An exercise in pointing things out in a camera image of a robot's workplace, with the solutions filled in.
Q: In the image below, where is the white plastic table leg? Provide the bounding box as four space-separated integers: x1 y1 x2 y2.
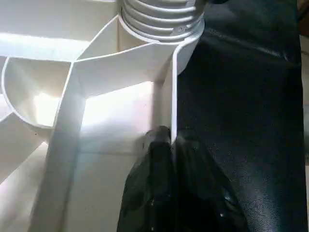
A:
120 0 206 42

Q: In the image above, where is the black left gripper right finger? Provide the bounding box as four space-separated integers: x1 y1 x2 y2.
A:
174 131 250 232

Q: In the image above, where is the black work mat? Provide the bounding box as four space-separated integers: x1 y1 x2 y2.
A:
175 0 309 232

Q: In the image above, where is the white plastic table top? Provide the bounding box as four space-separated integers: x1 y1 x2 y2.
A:
0 0 203 232

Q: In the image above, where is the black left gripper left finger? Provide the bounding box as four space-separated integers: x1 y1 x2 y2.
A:
116 126 175 232

